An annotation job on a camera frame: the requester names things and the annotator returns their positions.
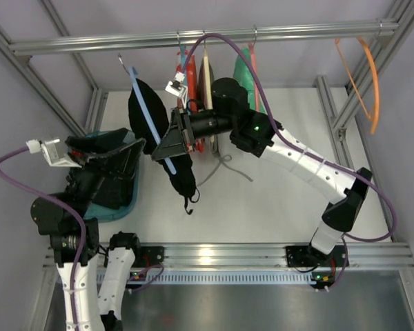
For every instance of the pink hanger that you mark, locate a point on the pink hanger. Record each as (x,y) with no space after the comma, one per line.
(252,88)

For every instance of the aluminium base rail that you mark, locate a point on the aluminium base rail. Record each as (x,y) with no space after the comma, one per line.
(245,263)

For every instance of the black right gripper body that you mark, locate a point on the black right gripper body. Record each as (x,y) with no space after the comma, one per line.
(183,128)

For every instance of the green patterned trousers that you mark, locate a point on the green patterned trousers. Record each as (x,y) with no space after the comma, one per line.
(239,75)

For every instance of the aluminium hanging rail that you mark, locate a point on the aluminium hanging rail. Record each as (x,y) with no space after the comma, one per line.
(112,42)

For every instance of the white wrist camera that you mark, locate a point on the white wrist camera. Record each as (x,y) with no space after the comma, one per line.
(51,153)
(177,88)

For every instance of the grey brown trousers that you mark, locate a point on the grey brown trousers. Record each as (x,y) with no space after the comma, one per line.
(214,149)

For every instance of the cream hanger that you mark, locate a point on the cream hanger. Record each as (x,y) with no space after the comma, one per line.
(207,87)

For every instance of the grey drawstring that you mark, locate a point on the grey drawstring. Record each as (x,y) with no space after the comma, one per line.
(210,167)

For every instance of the teal blue hanger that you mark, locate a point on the teal blue hanger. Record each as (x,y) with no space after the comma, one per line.
(183,62)

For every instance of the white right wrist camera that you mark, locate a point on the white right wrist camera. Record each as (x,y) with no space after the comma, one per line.
(177,88)

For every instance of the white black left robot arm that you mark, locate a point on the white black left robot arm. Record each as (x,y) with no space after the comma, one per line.
(74,238)

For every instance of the teal plastic bin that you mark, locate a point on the teal plastic bin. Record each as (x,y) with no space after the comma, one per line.
(105,215)

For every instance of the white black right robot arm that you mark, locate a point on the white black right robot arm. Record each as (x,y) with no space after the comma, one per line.
(254,133)

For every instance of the orange white patterned trousers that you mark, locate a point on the orange white patterned trousers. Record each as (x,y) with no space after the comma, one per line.
(195,105)

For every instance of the black clothes in bin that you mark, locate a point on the black clothes in bin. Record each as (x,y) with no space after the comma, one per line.
(115,193)

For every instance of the black trousers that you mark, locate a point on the black trousers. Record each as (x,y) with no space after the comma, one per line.
(183,181)

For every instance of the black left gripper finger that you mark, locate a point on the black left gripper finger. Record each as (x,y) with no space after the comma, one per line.
(112,161)
(98,142)

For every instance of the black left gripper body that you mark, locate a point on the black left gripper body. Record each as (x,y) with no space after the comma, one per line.
(101,169)

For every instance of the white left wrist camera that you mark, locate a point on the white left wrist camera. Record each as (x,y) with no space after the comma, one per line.
(51,153)

